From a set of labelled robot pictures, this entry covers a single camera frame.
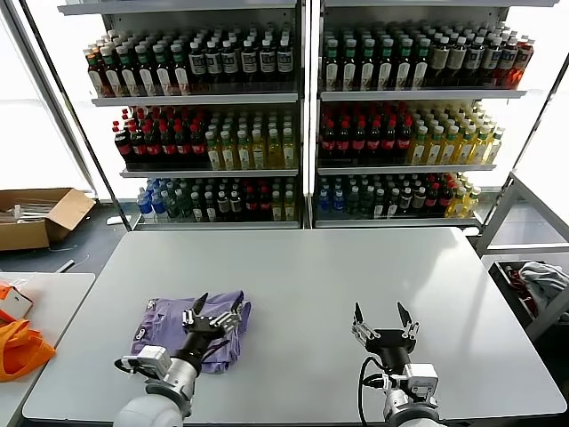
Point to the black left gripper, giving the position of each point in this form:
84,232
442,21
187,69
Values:
202,327

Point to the dark grey storage bin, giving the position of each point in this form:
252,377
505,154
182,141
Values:
511,295

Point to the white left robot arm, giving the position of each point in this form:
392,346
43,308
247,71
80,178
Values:
155,409

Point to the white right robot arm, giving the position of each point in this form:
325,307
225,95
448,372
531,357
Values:
409,416

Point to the red garment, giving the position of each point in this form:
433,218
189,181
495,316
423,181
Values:
517,278

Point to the grey white garment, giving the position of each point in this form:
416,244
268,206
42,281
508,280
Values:
542,280

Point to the green cap white label bottle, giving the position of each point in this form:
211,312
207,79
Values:
181,80
146,81
330,73
422,73
367,73
129,81
349,73
386,73
404,73
163,81
111,82

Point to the wide grey frame pillar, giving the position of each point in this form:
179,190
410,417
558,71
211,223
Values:
45,89

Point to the orange cloth bag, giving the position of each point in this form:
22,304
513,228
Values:
22,351

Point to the yellow juice bottle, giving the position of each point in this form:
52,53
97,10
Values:
243,155
493,149
213,155
289,208
479,151
227,155
258,155
448,151
433,151
289,155
277,208
417,151
470,202
274,155
456,204
464,151

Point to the green tinted bottle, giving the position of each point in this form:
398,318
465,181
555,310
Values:
183,207
352,201
366,201
170,205

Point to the white side table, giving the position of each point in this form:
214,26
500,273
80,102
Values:
61,302

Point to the cola bottle red cap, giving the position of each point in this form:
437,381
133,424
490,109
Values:
137,147
183,146
342,141
389,141
403,141
122,147
445,198
328,141
373,141
198,146
358,141
168,147
431,198
250,203
152,147
264,203

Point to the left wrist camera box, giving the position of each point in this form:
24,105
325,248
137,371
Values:
153,359

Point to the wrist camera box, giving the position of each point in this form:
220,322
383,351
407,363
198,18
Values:
421,378
153,359

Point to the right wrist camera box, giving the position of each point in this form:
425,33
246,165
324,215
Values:
421,378

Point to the grey metal shelf unit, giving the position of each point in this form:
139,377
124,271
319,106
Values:
194,99
421,94

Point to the dark metal frame post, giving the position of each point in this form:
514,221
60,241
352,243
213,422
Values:
530,133
75,115

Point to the open cardboard box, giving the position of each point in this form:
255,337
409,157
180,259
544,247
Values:
22,236

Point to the grey floor strip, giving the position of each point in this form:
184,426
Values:
66,265

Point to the white orange carton box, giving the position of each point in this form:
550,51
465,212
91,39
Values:
17,302

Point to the blue label water bottle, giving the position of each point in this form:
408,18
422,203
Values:
338,201
143,208
157,207
323,201

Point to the dark bottle black white label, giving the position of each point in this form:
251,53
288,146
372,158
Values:
249,62
213,63
266,61
197,63
284,61
229,62

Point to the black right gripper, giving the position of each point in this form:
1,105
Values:
390,340

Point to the red drink bottle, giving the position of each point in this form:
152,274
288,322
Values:
523,55
507,58

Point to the amber tea bottle white label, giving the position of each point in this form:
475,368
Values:
95,82

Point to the dark bottle grey label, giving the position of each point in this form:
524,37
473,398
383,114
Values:
418,199
405,200
235,204
222,205

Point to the small white floor object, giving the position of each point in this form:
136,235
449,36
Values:
115,219

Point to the purple t-shirt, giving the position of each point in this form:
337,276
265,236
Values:
164,320

